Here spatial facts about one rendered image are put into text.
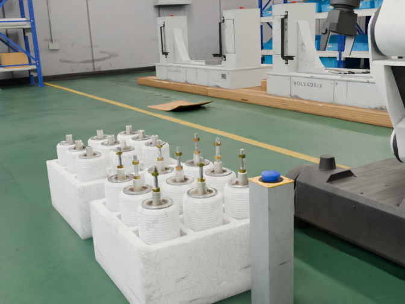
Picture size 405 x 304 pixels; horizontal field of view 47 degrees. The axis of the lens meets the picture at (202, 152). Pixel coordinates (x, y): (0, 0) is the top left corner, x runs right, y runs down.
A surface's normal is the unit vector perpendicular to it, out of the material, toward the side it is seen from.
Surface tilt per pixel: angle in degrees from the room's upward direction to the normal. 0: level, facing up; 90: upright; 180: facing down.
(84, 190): 90
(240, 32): 90
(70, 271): 0
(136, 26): 90
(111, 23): 90
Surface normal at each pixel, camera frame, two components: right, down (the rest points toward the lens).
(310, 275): -0.05, -0.97
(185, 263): 0.49, 0.19
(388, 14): -0.80, -0.24
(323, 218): -0.85, 0.17
